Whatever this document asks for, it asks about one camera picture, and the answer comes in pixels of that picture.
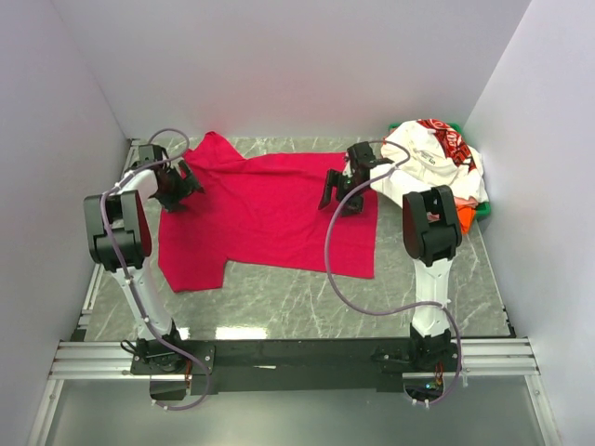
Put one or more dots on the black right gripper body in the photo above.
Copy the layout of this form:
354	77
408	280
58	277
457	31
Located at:
355	203

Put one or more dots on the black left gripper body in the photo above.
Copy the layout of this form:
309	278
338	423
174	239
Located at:
174	192

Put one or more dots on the magenta red t shirt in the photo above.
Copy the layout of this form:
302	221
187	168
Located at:
262	210

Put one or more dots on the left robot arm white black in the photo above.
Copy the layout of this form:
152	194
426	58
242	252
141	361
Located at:
119	239

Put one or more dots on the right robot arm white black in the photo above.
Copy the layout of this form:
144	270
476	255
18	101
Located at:
431	236

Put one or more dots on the red white printed t shirt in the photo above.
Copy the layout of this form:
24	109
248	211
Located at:
453	144

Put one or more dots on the pink t shirt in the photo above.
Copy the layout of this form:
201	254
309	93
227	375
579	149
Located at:
463	203

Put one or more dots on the orange t shirt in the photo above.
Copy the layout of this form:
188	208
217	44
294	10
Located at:
466	216

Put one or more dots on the green plastic laundry basket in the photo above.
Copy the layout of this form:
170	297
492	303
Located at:
483	209

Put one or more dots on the black base beam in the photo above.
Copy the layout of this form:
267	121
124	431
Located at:
288	365

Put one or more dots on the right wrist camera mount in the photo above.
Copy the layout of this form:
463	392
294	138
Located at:
360	159

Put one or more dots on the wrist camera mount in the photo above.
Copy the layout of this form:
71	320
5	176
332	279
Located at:
149	154
360	159

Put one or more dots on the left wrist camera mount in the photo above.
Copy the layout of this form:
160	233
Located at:
149	154

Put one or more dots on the aluminium rail frame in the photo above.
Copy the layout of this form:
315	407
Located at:
92	398

